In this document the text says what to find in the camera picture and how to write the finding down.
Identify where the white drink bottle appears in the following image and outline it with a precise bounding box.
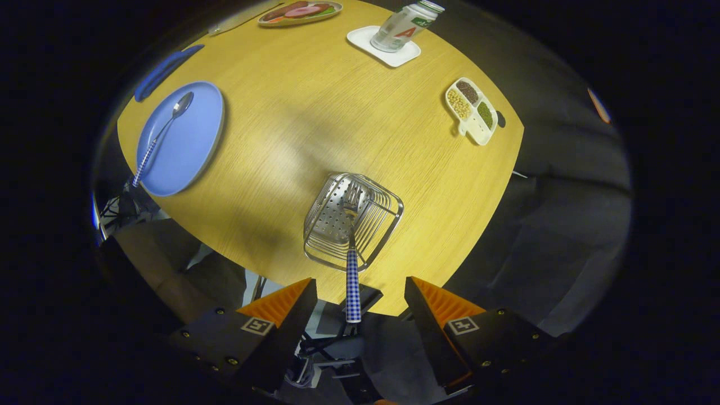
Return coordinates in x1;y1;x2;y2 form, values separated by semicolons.
370;0;446;53

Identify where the white-edged flat device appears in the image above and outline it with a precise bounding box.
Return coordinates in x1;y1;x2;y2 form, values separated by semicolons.
91;194;107;244

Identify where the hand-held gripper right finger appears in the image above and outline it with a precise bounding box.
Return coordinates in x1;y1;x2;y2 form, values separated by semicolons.
404;277;563;395

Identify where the metal wire cutlery rack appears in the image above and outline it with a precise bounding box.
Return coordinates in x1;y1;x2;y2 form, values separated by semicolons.
303;172;404;273

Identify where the white toaster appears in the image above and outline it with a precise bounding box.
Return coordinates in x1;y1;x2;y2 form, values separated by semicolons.
207;3;285;37

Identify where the white oval food dish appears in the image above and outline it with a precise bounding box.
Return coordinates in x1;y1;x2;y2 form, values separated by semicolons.
258;1;343;27

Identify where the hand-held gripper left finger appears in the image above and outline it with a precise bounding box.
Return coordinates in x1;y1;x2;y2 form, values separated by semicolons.
166;277;318;393

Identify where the white square coaster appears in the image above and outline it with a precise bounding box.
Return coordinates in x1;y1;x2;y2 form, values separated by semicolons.
346;25;421;68

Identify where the brown meat piece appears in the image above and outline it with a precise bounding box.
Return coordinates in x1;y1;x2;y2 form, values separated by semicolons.
262;1;309;22

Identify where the fork with blue checkered handle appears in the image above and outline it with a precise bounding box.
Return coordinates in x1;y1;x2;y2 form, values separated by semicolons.
341;183;363;324

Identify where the black star-shaped stand base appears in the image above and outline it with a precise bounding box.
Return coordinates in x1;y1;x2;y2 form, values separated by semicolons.
292;332;366;389

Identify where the spoon with blue checkered handle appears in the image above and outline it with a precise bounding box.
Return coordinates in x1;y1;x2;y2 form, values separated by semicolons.
132;91;195;188

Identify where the blue folded towel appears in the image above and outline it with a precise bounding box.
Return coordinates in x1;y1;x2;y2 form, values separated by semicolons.
134;44;205;103

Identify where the blue round plate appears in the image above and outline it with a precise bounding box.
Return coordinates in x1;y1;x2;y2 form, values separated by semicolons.
136;81;226;197

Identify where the white divided bean dish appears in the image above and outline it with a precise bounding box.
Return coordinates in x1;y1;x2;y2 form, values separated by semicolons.
445;77;499;146

